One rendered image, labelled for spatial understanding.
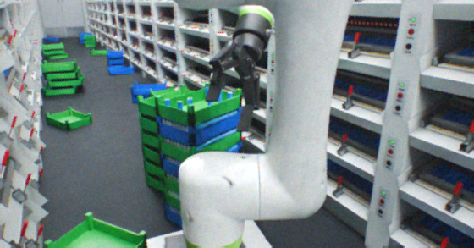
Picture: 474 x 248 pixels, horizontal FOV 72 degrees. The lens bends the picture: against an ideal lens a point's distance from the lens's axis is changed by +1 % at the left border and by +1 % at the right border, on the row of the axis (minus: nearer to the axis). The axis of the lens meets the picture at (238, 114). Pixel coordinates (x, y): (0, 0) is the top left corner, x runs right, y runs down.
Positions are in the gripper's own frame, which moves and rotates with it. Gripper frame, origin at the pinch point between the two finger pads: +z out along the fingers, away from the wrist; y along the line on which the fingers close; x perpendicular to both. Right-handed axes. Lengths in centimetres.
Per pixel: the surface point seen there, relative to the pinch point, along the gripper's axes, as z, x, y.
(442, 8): -46, -41, 26
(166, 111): -17, 49, 24
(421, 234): 3, -32, 82
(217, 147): -13, 37, 47
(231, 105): -29, 33, 42
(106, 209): 18, 93, 50
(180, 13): -147, 139, 77
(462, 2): -45, -46, 24
